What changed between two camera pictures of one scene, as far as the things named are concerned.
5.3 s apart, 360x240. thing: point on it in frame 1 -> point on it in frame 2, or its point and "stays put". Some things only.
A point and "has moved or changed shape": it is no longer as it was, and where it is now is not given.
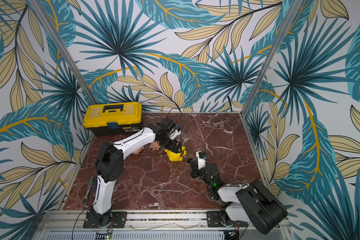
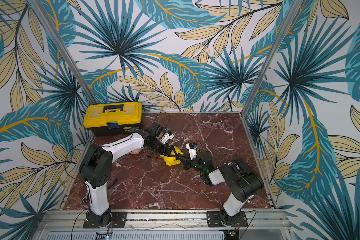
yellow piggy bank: (174, 157) has moved or changed shape
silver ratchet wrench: (84, 199) stays put
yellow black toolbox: (103, 119) stays put
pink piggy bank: (137, 151) stays put
